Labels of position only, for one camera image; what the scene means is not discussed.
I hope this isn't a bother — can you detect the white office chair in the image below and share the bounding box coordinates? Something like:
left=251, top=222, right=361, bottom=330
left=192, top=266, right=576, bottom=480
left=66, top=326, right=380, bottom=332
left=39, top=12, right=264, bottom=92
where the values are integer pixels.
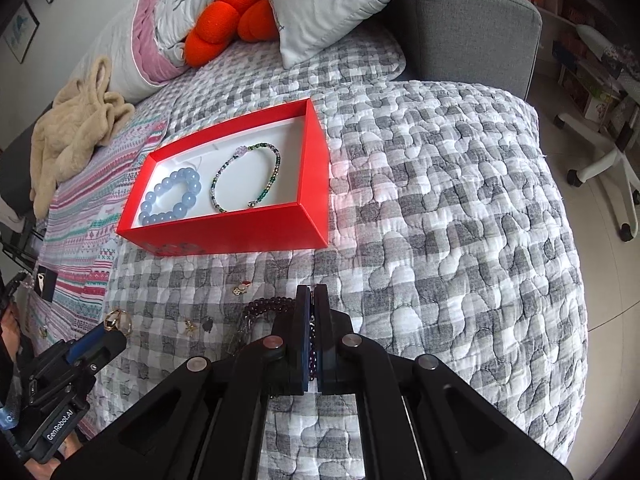
left=554, top=24, right=640, bottom=244

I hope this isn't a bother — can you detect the grey checkered quilt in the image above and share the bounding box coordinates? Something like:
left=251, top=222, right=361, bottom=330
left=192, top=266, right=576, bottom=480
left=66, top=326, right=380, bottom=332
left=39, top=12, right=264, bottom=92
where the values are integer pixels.
left=25, top=40, right=589, bottom=480

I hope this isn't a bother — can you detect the pink white rolled quilt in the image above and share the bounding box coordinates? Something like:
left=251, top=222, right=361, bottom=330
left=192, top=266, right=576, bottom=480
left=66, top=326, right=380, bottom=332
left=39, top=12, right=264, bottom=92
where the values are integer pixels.
left=75, top=0, right=187, bottom=104

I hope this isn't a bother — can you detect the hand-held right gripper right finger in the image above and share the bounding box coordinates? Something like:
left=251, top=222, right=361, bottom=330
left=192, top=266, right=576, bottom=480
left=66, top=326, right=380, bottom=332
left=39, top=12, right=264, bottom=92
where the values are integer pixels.
left=313, top=284, right=577, bottom=480

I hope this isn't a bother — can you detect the pale blue bead bracelet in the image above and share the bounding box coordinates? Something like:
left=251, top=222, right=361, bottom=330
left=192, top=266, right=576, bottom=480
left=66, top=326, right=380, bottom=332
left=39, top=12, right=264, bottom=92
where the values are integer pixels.
left=139, top=169, right=202, bottom=226

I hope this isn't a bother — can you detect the orange knot cushion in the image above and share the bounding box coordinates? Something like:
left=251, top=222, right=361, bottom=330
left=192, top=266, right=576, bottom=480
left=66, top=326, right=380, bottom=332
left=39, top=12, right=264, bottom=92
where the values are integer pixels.
left=183, top=0, right=280, bottom=68

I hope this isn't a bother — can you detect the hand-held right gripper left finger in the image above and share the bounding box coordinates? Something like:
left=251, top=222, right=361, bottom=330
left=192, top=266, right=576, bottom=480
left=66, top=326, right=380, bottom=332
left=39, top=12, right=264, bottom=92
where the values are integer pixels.
left=50, top=285, right=314, bottom=480

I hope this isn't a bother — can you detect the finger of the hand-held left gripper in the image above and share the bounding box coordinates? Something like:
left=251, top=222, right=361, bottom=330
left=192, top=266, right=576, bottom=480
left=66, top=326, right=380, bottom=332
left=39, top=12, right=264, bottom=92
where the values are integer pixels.
left=65, top=327, right=128, bottom=371

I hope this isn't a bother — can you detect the dark red bead bracelet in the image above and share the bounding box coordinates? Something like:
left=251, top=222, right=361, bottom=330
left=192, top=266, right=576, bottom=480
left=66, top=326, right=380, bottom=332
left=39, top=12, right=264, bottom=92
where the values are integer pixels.
left=243, top=297, right=321, bottom=387

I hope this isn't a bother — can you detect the black earring card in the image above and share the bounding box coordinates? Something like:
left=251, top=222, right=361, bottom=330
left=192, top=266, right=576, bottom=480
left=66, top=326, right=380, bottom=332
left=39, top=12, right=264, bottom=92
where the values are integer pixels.
left=36, top=268, right=59, bottom=303

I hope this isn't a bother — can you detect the striped patterned blanket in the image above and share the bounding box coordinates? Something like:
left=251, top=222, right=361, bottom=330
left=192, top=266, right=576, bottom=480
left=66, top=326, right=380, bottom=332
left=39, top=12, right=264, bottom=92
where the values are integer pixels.
left=37, top=120, right=169, bottom=307

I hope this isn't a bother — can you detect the grey sofa armrest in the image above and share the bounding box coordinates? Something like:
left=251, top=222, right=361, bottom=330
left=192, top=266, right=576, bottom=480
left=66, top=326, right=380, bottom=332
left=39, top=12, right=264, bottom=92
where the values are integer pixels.
left=360, top=0, right=544, bottom=104

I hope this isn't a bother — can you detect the gold ring earring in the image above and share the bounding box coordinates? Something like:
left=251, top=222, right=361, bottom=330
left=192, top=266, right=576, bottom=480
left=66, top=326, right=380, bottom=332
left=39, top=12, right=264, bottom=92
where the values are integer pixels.
left=103, top=308, right=134, bottom=336

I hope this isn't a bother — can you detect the white bookshelf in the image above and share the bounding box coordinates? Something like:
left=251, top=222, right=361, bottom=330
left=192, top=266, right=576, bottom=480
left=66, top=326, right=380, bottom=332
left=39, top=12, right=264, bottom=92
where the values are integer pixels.
left=520, top=0, right=640, bottom=128

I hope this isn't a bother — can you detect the red jewelry box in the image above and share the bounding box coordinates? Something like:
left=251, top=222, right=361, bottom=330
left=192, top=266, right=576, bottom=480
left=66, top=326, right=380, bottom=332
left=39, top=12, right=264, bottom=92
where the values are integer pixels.
left=116, top=98, right=331, bottom=258

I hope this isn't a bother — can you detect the green beaded bracelet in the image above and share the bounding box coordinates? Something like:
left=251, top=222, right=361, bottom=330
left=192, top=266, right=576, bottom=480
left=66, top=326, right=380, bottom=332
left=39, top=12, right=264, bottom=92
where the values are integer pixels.
left=209, top=144, right=282, bottom=214

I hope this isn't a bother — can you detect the beige fleece garment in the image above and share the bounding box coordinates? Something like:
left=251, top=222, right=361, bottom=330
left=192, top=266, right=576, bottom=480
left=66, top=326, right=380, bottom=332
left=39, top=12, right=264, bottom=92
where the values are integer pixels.
left=30, top=55, right=136, bottom=219

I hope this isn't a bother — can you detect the clear crystal chain pendant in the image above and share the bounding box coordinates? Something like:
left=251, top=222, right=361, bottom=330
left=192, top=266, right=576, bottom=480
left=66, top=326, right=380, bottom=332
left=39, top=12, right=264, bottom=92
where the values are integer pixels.
left=227, top=316, right=251, bottom=361

